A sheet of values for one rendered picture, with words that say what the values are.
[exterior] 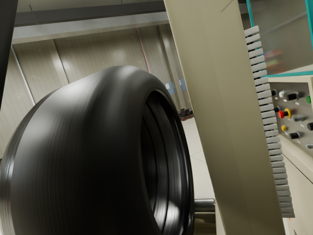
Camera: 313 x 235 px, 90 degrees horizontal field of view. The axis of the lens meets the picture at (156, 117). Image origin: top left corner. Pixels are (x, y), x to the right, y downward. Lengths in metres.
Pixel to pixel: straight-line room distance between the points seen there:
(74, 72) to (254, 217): 8.53
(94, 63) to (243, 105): 8.52
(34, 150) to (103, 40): 8.90
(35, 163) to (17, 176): 0.05
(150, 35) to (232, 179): 9.56
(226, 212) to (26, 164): 0.43
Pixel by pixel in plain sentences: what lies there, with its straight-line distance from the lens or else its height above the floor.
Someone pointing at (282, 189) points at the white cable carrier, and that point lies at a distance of 0.53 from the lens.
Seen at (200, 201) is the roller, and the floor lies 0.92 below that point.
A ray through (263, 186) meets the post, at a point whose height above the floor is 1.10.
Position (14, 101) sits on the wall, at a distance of 9.06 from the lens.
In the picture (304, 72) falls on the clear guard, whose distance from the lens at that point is 0.76.
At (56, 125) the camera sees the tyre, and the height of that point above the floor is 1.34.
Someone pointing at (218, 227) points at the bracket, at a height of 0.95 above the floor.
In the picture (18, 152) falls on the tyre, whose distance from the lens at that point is 0.36.
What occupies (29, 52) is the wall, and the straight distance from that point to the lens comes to 9.24.
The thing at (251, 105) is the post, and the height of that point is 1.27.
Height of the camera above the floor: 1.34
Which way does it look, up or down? 7 degrees down
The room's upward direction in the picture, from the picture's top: 16 degrees counter-clockwise
